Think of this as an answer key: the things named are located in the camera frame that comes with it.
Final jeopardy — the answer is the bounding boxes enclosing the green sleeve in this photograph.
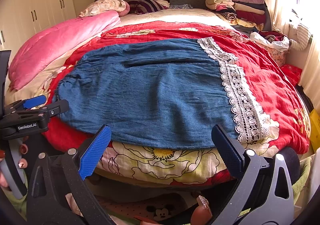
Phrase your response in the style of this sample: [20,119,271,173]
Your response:
[292,157,312,204]

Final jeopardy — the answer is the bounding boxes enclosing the blue denim pants lace hem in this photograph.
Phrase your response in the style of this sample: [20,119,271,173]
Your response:
[53,38,270,150]

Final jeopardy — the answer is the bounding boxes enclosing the stack of folded clothes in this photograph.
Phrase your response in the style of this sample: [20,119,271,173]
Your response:
[205,0,272,34]

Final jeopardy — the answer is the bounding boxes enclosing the striped purple pillow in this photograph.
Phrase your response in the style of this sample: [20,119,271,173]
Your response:
[127,0,167,15]

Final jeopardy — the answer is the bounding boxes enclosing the left hand red nails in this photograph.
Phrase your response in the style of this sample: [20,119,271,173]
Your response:
[1,138,27,195]

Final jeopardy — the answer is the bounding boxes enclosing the white wardrobe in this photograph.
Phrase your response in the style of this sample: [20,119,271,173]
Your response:
[1,0,76,58]

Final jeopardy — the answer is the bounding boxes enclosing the white knit garment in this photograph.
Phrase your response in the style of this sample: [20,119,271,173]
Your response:
[289,23,311,51]

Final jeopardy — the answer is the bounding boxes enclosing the floral beige pillow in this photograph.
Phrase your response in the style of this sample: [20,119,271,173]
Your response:
[79,0,130,18]

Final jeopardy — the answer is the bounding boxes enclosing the pink satin quilt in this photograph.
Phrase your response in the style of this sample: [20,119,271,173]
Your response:
[8,11,120,90]

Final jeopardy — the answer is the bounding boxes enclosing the cream curtain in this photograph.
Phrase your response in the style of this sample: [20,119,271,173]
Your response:
[265,0,319,111]

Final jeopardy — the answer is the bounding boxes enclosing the basket of loose clothes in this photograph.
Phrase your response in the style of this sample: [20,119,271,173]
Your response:
[250,31,290,67]

